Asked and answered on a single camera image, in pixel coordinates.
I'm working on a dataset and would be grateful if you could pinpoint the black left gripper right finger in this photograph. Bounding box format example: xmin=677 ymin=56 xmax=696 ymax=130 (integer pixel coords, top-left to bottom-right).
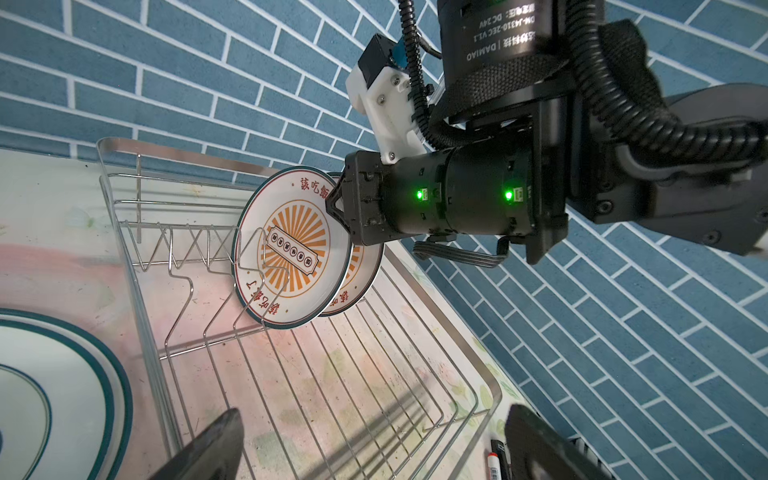
xmin=505 ymin=404 xmax=612 ymax=480

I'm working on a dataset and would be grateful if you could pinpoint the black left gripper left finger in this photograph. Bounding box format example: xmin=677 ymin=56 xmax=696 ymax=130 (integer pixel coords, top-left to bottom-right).
xmin=150 ymin=408 xmax=244 ymax=480

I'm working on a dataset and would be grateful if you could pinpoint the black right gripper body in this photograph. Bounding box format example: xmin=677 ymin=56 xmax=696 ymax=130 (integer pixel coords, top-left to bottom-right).
xmin=325 ymin=151 xmax=396 ymax=245

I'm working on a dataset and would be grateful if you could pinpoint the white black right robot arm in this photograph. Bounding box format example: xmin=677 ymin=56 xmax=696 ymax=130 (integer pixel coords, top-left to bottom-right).
xmin=326 ymin=1 xmax=767 ymax=269

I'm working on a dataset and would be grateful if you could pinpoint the red white marker pen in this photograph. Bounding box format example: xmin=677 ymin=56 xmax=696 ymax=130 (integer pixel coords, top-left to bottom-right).
xmin=486 ymin=452 xmax=502 ymax=480

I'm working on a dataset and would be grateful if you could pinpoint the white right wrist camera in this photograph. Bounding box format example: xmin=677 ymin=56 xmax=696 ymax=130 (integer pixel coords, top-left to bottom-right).
xmin=345 ymin=33 xmax=427 ymax=165

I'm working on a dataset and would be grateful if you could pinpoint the steel wire dish rack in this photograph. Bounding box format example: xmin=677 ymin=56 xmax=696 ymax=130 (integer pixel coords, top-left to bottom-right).
xmin=97 ymin=138 xmax=504 ymax=479

